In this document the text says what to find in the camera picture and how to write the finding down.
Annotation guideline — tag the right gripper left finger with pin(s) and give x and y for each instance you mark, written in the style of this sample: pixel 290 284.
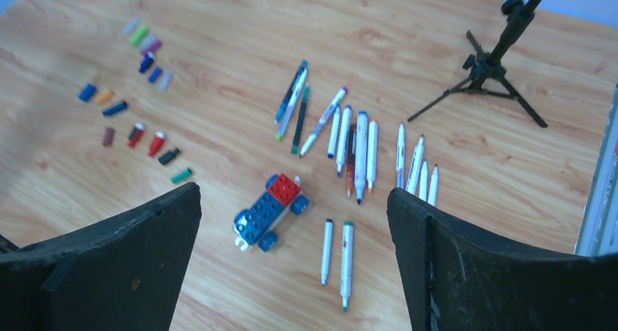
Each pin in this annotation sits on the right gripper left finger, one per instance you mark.
pixel 122 273

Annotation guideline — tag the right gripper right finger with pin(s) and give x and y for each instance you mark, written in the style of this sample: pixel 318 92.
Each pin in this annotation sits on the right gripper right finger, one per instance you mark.
pixel 459 276

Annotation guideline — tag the brown cap marker horizontal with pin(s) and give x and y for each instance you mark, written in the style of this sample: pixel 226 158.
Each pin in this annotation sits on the brown cap marker horizontal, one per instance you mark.
pixel 415 166

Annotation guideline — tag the green marker cap large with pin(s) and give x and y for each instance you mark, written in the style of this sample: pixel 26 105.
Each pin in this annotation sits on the green marker cap large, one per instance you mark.
pixel 182 176

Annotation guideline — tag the brown marker cap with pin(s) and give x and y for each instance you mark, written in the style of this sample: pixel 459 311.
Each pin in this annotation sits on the brown marker cap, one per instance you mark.
pixel 108 137

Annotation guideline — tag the orange red cap marker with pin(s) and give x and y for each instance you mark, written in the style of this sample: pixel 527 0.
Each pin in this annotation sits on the orange red cap marker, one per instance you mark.
pixel 351 157

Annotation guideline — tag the navy blue pen cap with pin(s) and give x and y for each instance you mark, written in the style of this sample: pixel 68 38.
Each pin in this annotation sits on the navy blue pen cap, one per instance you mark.
pixel 115 108

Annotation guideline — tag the purple tip white marker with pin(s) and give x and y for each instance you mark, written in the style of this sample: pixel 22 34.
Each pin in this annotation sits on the purple tip white marker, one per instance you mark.
pixel 342 140

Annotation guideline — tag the blue marker cap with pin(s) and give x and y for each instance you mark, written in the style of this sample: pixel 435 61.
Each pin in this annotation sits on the blue marker cap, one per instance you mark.
pixel 87 92

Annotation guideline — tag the clear cap grey pen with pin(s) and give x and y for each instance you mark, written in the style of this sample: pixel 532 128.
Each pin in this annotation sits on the clear cap grey pen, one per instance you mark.
pixel 289 92

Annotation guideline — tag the blue red toy robot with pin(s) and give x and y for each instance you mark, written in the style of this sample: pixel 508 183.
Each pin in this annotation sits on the blue red toy robot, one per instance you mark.
pixel 255 225

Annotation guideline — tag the black microphone tripod stand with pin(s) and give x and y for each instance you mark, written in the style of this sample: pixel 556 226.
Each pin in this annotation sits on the black microphone tripod stand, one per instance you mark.
pixel 487 75

